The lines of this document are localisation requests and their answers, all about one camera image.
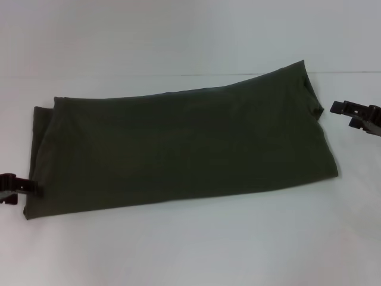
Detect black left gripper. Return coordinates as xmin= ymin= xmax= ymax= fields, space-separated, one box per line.
xmin=0 ymin=173 xmax=44 ymax=206

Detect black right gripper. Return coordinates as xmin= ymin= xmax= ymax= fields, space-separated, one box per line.
xmin=329 ymin=100 xmax=381 ymax=137

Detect dark green FREE! t-shirt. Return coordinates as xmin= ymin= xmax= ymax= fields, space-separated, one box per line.
xmin=23 ymin=59 xmax=326 ymax=221

